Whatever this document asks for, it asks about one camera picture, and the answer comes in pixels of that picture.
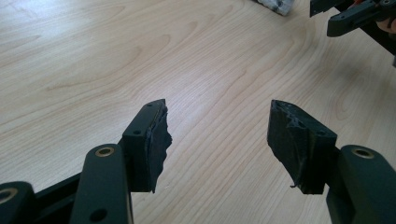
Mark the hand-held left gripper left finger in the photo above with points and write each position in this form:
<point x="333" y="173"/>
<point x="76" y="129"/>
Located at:
<point x="140" y="149"/>

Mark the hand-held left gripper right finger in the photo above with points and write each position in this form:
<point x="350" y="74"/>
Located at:
<point x="299" y="146"/>

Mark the white patterned cloth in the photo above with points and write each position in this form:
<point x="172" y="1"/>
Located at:
<point x="280" y="6"/>

